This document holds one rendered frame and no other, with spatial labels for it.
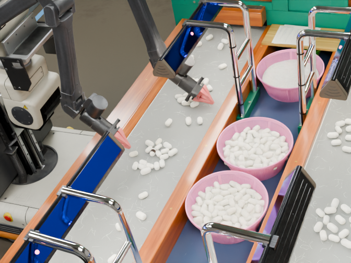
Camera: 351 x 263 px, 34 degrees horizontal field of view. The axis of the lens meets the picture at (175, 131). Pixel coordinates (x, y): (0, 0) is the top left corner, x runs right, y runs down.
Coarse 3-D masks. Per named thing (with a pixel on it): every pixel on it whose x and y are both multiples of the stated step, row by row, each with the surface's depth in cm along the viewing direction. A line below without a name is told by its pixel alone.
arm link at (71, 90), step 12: (48, 12) 174; (72, 12) 182; (48, 24) 177; (60, 24) 178; (72, 24) 183; (60, 36) 182; (72, 36) 184; (60, 48) 185; (72, 48) 186; (60, 60) 188; (72, 60) 188; (60, 72) 192; (72, 72) 191; (72, 84) 193; (72, 96) 195; (84, 96) 202
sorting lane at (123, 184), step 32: (224, 32) 263; (256, 32) 258; (160, 96) 235; (224, 96) 228; (160, 128) 220; (192, 128) 217; (128, 160) 210; (96, 192) 201; (128, 192) 198; (160, 192) 195; (96, 224) 190; (64, 256) 182; (96, 256) 180; (128, 256) 178
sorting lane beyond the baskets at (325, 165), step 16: (336, 112) 209; (320, 128) 205; (320, 144) 199; (320, 160) 193; (336, 160) 192; (320, 176) 188; (336, 176) 187; (320, 192) 183; (336, 192) 182; (320, 208) 178; (336, 208) 177; (304, 224) 175; (336, 224) 173; (304, 240) 171; (320, 240) 170; (304, 256) 166; (320, 256) 165; (336, 256) 165
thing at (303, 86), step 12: (312, 12) 195; (324, 12) 194; (336, 12) 192; (348, 12) 190; (312, 24) 199; (300, 36) 186; (312, 36) 183; (324, 36) 182; (336, 36) 180; (348, 36) 179; (300, 48) 189; (312, 48) 203; (300, 60) 192; (312, 60) 208; (300, 72) 195; (312, 72) 212; (300, 84) 198; (312, 84) 216; (300, 96) 202; (312, 96) 220; (300, 108) 206; (300, 120) 210
